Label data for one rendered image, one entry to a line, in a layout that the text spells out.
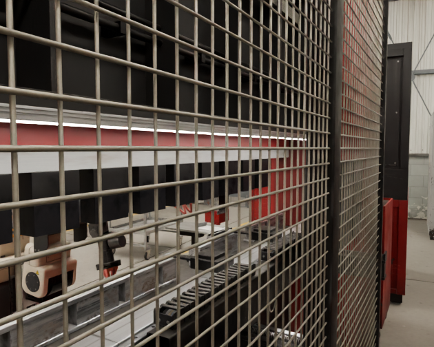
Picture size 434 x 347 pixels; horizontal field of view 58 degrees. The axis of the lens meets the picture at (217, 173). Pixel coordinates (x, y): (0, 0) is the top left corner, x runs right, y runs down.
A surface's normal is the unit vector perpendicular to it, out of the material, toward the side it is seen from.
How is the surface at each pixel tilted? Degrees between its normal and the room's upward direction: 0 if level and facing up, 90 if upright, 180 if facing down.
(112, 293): 90
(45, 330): 90
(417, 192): 90
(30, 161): 90
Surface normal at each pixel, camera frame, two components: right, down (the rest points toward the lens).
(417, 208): -0.44, 0.06
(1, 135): 0.87, 0.04
